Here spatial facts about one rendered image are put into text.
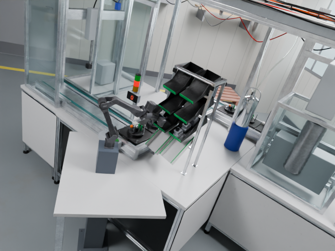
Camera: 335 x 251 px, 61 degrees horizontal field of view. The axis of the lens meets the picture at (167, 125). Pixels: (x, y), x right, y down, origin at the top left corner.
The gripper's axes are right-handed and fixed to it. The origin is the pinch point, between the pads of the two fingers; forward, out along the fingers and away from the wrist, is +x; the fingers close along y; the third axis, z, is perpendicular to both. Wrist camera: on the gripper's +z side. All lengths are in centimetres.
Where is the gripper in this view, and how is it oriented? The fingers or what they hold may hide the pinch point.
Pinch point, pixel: (160, 117)
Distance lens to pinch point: 212.5
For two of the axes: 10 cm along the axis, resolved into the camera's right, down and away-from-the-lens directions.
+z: 4.8, -8.1, -3.4
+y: -5.5, -5.8, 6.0
